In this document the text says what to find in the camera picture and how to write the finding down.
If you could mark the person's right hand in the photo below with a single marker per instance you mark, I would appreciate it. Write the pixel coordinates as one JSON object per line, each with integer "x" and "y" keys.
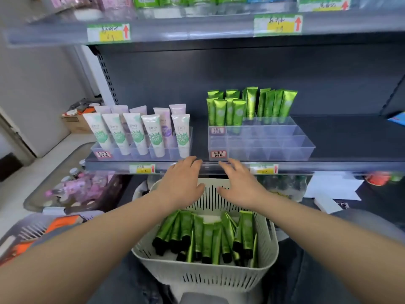
{"x": 245, "y": 189}

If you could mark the person's left hand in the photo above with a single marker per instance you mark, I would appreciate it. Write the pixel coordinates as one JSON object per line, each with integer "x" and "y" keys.
{"x": 180, "y": 186}

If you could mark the person's right thumb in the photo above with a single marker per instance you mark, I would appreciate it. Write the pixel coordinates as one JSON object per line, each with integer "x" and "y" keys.
{"x": 224, "y": 192}

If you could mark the person's left middle finger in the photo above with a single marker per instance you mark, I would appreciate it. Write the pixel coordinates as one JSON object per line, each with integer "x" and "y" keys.
{"x": 189, "y": 163}

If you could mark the person's left thumb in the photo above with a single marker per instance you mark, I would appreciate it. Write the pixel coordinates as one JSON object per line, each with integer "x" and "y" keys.
{"x": 197, "y": 193}

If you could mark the person's right middle finger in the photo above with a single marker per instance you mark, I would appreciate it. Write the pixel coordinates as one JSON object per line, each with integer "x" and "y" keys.
{"x": 236, "y": 166}

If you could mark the person's right forearm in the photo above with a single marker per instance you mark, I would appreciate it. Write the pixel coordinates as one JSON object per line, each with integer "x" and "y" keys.
{"x": 332, "y": 246}

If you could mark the person's left forearm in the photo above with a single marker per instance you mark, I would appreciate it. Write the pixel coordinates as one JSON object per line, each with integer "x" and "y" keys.
{"x": 85, "y": 250}

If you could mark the handwritten red-edged tray label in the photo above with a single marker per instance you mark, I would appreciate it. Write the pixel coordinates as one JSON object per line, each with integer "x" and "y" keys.
{"x": 103, "y": 154}
{"x": 217, "y": 130}
{"x": 218, "y": 154}

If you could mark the small yellow shelf price tag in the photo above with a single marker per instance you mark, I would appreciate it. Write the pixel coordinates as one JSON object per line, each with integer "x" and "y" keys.
{"x": 142, "y": 169}
{"x": 264, "y": 169}

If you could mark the white tube green label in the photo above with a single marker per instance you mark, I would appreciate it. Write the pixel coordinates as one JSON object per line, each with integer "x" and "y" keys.
{"x": 117, "y": 131}
{"x": 181, "y": 132}
{"x": 155, "y": 132}
{"x": 136, "y": 131}
{"x": 98, "y": 129}

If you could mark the clear divided organizer tray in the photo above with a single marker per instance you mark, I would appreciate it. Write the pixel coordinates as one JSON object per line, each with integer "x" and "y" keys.
{"x": 262, "y": 145}

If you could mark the pile of green tubes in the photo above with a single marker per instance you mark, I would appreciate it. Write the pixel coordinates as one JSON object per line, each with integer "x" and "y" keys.
{"x": 205, "y": 237}

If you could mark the pale purple tube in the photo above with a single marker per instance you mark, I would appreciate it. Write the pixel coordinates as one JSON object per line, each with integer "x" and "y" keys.
{"x": 120, "y": 109}
{"x": 103, "y": 109}
{"x": 177, "y": 108}
{"x": 165, "y": 123}
{"x": 139, "y": 110}

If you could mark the clear narrow organizer tray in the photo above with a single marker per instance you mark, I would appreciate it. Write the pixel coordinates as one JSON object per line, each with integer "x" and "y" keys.
{"x": 142, "y": 156}

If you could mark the group of clear bottles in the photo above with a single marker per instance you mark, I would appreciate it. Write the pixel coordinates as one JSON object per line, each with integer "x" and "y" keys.
{"x": 284, "y": 186}

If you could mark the row of standing green tubes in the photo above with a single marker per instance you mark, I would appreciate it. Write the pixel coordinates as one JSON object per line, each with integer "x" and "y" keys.
{"x": 250, "y": 104}

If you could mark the white slotted plastic basket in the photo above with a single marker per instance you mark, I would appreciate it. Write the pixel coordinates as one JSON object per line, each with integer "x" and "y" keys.
{"x": 205, "y": 278}

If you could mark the small white box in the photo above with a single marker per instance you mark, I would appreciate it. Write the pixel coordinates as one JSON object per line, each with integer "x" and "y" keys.
{"x": 327, "y": 204}

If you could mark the white paper sheet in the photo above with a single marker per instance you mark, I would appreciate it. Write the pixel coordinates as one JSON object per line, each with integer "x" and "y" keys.
{"x": 335, "y": 186}

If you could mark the dark bin of pink bottles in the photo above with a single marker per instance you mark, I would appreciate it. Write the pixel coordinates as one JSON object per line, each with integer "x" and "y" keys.
{"x": 79, "y": 189}

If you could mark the dark metal shelf board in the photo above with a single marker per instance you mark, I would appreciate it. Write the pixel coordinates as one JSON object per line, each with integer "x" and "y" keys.
{"x": 348, "y": 142}

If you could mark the brown cardboard box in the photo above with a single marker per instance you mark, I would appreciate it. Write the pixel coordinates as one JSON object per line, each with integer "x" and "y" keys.
{"x": 76, "y": 123}

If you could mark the perforated shelf upright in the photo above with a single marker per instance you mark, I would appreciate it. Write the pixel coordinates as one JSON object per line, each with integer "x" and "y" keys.
{"x": 106, "y": 75}

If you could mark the grey metal shelf board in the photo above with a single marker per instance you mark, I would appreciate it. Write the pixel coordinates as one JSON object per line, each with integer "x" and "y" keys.
{"x": 196, "y": 28}

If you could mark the red orange container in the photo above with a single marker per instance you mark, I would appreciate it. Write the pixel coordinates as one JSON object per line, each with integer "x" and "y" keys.
{"x": 378, "y": 179}

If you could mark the yellow green shelf price tag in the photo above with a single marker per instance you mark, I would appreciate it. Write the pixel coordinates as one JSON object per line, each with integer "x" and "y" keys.
{"x": 109, "y": 33}
{"x": 324, "y": 5}
{"x": 278, "y": 24}

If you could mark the blue packet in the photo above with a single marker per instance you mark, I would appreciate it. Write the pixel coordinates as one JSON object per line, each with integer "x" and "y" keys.
{"x": 398, "y": 118}

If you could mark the grey basket with orange packs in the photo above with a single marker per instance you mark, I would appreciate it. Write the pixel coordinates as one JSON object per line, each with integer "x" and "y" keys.
{"x": 31, "y": 234}

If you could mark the row of pink packets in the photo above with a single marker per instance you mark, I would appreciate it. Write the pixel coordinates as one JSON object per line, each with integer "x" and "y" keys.
{"x": 95, "y": 1}

